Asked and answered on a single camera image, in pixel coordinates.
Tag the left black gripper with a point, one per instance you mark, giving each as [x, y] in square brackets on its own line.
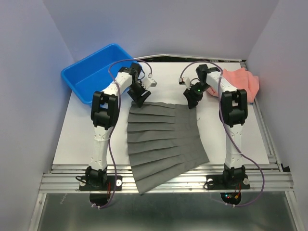
[138, 99]

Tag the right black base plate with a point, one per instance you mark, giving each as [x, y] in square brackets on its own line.
[216, 182]

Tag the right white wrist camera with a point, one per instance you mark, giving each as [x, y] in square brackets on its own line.
[185, 81]

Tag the aluminium rail frame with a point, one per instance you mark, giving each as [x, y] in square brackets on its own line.
[181, 203]

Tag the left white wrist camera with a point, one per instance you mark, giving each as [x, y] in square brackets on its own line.
[148, 82]

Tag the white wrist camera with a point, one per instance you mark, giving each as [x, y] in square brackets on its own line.
[148, 82]
[185, 81]

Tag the pink folded skirt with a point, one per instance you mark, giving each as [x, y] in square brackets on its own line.
[240, 79]

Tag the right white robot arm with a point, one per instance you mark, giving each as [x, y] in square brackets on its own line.
[233, 112]

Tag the blue plastic bin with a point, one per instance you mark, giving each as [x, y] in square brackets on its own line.
[91, 73]

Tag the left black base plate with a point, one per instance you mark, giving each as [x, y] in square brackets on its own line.
[110, 184]

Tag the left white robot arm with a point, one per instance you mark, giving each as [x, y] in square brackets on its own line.
[105, 112]

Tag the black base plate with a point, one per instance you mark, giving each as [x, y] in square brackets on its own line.
[110, 184]
[216, 182]

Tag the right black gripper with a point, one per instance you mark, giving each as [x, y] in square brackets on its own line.
[191, 98]

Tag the grey skirt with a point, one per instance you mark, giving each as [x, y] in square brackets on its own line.
[163, 142]

